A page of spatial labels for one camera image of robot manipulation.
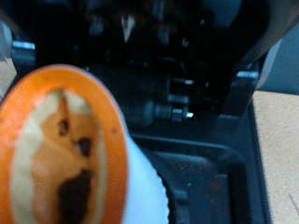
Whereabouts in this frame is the orange-lidded white coffee pod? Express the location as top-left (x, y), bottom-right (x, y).
top-left (0, 63), bottom-right (171, 224)

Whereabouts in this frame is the black Keurig coffee machine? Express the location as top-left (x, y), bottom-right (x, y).
top-left (0, 0), bottom-right (299, 224)

